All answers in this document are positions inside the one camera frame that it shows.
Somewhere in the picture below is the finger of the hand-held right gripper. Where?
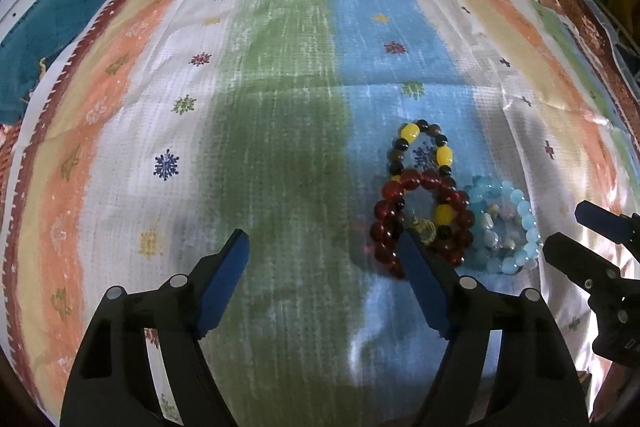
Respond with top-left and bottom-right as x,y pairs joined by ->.
575,201 -> 640,253
544,232 -> 640,295

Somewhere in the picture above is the light blue bead bracelet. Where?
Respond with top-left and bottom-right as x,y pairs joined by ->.
460,174 -> 543,276

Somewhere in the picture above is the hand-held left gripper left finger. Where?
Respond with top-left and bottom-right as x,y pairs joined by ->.
60,229 -> 251,427

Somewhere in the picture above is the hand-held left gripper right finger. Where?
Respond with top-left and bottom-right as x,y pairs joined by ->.
397,231 -> 591,427

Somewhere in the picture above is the striped colourful cloth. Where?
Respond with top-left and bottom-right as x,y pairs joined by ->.
0,0 -> 640,427

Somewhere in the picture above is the yellow and black bead bracelet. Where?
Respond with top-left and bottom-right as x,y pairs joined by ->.
387,119 -> 471,258

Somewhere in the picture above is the red bead bracelet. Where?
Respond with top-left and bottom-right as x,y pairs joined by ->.
370,168 -> 476,280

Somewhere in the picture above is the teal pillow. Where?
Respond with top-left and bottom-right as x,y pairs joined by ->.
0,0 -> 157,124

